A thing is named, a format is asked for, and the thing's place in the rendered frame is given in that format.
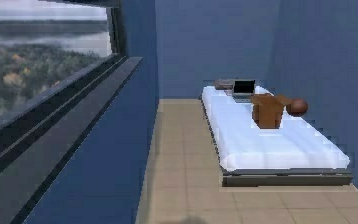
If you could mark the grey brown pillow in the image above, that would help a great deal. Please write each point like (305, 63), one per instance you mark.
(223, 84)

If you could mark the grey laptop with black screen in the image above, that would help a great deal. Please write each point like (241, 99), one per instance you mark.
(243, 88)

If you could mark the brown cardboard box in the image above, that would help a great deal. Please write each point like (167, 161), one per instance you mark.
(268, 113)

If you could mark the brown ball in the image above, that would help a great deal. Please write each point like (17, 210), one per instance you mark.
(298, 107)

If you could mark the large black framed window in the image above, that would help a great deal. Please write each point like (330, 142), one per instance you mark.
(43, 76)

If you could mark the white bed with grey frame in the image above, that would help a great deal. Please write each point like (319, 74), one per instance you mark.
(253, 146)

